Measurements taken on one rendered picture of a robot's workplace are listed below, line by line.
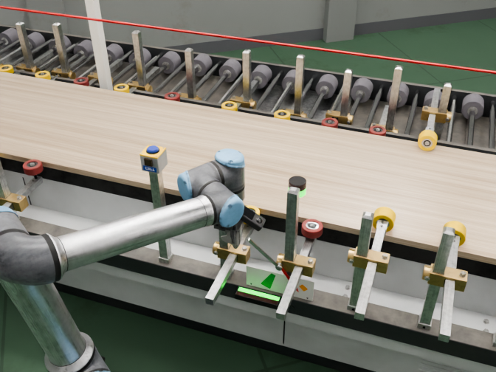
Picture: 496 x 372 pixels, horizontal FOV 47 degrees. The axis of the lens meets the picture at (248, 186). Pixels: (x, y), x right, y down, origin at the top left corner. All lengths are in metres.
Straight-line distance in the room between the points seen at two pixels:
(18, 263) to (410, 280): 1.48
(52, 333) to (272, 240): 1.00
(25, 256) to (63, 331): 0.41
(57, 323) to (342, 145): 1.52
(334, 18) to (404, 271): 4.04
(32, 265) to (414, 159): 1.75
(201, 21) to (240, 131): 3.03
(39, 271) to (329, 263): 1.29
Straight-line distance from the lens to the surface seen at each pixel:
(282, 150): 2.60
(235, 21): 5.75
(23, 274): 1.39
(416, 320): 2.19
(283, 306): 1.94
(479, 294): 2.34
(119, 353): 2.97
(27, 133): 2.92
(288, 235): 2.00
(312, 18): 6.01
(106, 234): 1.44
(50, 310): 1.66
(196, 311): 2.84
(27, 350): 3.11
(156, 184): 2.09
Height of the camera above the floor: 2.31
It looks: 37 degrees down
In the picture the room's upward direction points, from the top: straight up
